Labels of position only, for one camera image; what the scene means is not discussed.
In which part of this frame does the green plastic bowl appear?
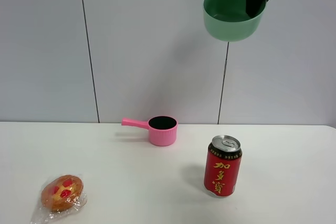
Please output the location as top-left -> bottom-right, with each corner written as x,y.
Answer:
203,0 -> 267,42

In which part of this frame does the pink toy saucepan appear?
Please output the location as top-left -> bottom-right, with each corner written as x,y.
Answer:
121,115 -> 178,146

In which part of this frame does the red herbal tea can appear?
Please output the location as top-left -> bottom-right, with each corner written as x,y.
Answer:
204,135 -> 243,197

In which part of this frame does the wrapped fruit pastry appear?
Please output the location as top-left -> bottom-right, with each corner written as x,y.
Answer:
30,174 -> 87,223

